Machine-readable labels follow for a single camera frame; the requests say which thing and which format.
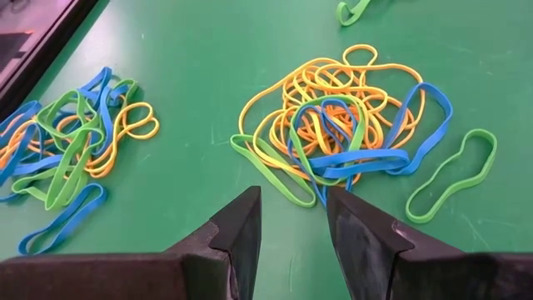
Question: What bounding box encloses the green rubber band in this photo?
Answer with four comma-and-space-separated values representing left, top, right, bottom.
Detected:
336, 0, 372, 28
36, 89, 105, 155
230, 133, 318, 208
289, 94, 370, 187
106, 77, 139, 108
11, 124, 105, 212
405, 127, 499, 225

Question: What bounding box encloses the black aluminium table frame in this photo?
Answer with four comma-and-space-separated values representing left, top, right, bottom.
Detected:
0, 0, 110, 120

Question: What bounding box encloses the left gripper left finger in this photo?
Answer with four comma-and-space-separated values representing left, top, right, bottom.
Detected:
0, 186, 262, 300

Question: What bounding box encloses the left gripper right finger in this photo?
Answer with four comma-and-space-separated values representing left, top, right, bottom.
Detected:
326, 186, 533, 300

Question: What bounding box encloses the green table mat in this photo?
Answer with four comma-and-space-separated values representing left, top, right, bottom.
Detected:
0, 0, 533, 300

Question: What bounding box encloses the black striped floor mat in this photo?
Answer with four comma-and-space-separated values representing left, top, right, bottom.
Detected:
0, 31, 32, 72

